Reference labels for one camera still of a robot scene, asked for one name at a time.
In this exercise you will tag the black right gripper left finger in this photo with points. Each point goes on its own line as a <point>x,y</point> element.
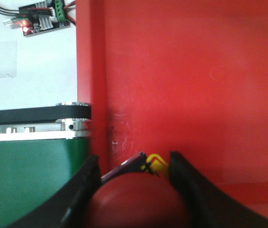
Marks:
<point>65,207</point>

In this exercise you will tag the black motor driver board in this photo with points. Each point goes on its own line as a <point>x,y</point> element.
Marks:
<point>41,17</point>

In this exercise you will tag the aluminium conveyor side rail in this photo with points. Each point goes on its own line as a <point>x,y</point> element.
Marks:
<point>24,132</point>

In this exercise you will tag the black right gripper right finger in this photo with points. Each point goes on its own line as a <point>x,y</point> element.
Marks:
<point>209,206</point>

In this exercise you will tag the green conveyor belt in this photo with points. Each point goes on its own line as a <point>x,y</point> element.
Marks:
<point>31,171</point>

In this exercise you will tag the black drive belt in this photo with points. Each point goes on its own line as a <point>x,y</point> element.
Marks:
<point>45,114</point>

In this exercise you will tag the red mushroom push button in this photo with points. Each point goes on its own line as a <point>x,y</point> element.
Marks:
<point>137,194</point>

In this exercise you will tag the silver belt pulley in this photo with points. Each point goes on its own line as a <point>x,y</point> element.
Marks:
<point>77,128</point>

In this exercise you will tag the red plastic bin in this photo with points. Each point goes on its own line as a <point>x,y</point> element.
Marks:
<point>180,75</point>

